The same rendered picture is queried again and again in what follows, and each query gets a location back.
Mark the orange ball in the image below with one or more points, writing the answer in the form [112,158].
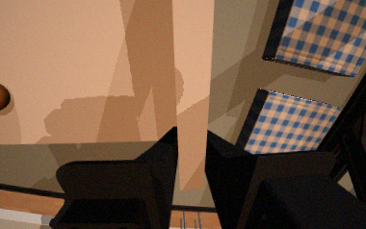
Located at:
[5,97]

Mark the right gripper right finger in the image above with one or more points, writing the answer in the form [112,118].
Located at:
[234,181]

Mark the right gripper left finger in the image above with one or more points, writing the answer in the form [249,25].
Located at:
[150,180]

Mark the peach serving tray with black handled ends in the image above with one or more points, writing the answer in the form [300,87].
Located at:
[82,71]

